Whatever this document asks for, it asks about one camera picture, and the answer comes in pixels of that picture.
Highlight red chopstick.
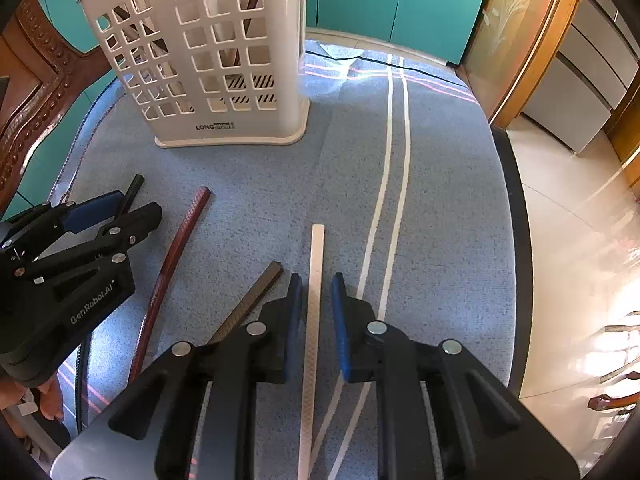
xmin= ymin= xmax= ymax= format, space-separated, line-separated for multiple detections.
xmin=127 ymin=185 xmax=212 ymax=386

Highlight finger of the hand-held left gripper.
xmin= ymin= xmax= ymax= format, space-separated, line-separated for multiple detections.
xmin=4 ymin=190 xmax=124 ymax=251
xmin=15 ymin=203 xmax=164 ymax=284

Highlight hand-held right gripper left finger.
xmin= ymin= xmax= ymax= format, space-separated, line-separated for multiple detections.
xmin=107 ymin=274 xmax=304 ymax=480

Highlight dark brown chopstick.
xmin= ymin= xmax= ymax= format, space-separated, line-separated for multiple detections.
xmin=207 ymin=260 xmax=284 ymax=346

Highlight wooden furniture piece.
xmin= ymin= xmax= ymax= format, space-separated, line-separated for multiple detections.
xmin=587 ymin=310 xmax=640 ymax=416

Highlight carved wooden chair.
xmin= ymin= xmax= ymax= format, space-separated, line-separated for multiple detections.
xmin=0 ymin=0 xmax=128 ymax=211

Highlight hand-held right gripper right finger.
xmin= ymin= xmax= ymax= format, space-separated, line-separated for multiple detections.
xmin=330 ymin=273 xmax=521 ymax=480

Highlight teal kitchen cabinets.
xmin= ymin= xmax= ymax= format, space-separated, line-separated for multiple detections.
xmin=34 ymin=0 xmax=494 ymax=67

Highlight grey drawer cabinet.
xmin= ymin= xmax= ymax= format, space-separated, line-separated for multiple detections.
xmin=520 ymin=0 xmax=640 ymax=157

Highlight wooden framed glass door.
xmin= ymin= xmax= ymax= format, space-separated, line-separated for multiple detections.
xmin=459 ymin=0 xmax=587 ymax=130

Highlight black chopstick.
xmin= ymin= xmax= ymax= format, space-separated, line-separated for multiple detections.
xmin=112 ymin=173 xmax=146 ymax=221

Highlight white plastic laundry basket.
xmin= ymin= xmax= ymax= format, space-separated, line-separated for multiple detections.
xmin=77 ymin=0 xmax=311 ymax=150

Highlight white chopstick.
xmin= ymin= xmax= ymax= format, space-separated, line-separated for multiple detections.
xmin=296 ymin=223 xmax=326 ymax=480

